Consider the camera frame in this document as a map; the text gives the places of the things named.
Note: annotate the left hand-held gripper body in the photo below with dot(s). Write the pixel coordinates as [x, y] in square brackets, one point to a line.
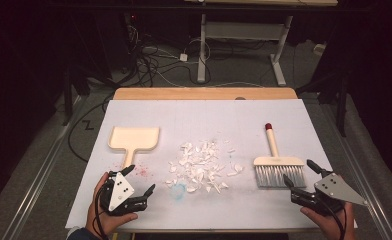
[120, 193]

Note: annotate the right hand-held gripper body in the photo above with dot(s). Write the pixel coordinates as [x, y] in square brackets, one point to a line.
[334, 188]

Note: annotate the cream plastic dustpan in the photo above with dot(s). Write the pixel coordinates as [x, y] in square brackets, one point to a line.
[134, 138]

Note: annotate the cream brush with grey bristles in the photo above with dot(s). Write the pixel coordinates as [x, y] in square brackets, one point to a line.
[271, 143]

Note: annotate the pile of white paper scraps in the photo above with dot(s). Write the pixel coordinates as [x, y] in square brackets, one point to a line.
[197, 163]

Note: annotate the person's left hand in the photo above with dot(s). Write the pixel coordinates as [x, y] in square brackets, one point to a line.
[95, 216]

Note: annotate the person's right hand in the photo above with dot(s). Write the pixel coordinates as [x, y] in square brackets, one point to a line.
[330, 228]

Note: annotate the black metal stand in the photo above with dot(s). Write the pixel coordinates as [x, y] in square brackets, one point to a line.
[341, 106]

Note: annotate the white board table cover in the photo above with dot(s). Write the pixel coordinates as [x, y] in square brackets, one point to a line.
[200, 120]

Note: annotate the wooden table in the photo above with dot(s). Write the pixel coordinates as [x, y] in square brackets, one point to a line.
[184, 93]

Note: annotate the round brown table grommet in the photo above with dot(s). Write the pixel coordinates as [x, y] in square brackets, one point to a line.
[240, 98]

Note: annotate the white power adapter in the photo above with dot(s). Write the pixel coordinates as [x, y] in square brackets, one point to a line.
[183, 57]

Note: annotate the aluminium floor rail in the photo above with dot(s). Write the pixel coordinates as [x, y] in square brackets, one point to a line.
[40, 173]
[360, 173]

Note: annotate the white metal desk frame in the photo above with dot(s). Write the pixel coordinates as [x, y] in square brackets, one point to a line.
[202, 50]

